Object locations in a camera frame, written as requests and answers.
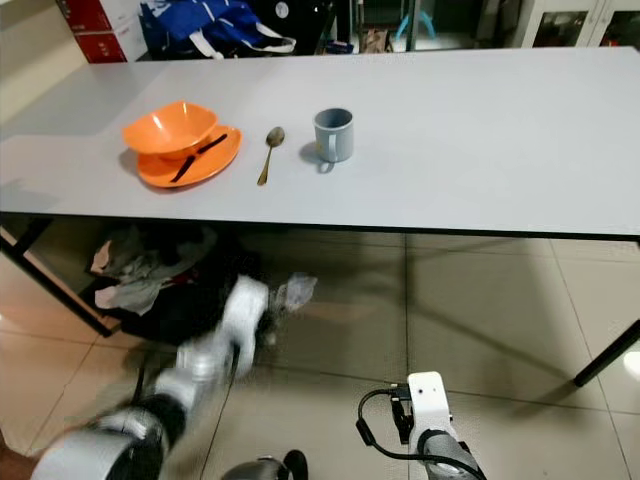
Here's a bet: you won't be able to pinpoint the silver metal fork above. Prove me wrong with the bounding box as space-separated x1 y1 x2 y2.
272 273 318 313

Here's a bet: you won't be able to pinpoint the black bag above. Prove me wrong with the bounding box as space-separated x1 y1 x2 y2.
105 240 261 348

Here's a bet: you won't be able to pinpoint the grey clothes pile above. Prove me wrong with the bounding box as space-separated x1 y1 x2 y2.
90 228 221 316

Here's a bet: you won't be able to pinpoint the robot dark lower body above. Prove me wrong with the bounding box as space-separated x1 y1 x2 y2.
220 450 311 480

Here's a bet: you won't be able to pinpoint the orange plate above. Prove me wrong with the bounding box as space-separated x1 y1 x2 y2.
137 125 243 189

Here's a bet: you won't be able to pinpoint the black utensil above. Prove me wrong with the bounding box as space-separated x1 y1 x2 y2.
173 133 229 184

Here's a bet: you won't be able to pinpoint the gold metal spoon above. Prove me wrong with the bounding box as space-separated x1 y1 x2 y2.
257 126 286 187

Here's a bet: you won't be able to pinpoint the grey mug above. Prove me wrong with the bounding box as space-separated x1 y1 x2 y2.
313 107 355 167

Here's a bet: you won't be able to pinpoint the person's bare leg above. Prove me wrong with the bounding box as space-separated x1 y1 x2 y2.
0 455 33 480

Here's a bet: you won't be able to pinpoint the orange bowl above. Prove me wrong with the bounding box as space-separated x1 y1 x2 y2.
122 100 219 158

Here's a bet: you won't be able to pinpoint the grey table black legs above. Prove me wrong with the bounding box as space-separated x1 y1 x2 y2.
0 45 640 388

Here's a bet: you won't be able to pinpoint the blue white bag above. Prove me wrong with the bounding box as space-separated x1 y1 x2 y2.
140 0 296 59

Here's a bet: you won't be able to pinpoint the red box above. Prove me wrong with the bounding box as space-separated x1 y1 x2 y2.
57 0 111 34
75 32 127 64

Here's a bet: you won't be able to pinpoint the glass-door cabinet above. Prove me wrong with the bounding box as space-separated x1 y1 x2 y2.
520 0 640 49

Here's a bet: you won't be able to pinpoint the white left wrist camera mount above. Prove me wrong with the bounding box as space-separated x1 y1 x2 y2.
220 276 270 363

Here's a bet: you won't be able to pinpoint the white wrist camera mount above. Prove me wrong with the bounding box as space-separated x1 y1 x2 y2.
220 276 270 363
407 371 450 443

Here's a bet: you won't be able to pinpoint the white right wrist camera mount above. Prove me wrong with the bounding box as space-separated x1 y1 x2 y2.
407 371 450 443

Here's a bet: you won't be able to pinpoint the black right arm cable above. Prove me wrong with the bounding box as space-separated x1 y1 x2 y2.
356 389 491 480

